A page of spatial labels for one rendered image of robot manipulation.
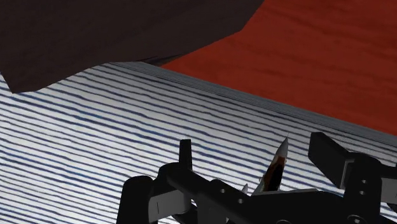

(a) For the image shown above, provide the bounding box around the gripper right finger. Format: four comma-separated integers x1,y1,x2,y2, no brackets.
307,131,397,224

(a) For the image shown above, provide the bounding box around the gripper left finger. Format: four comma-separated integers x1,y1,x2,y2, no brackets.
116,139,249,224

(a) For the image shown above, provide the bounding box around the white brown pointed thing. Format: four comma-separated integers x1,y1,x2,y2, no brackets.
241,136,289,196

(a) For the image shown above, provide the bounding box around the white blue striped furniture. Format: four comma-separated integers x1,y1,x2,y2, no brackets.
0,61,397,224

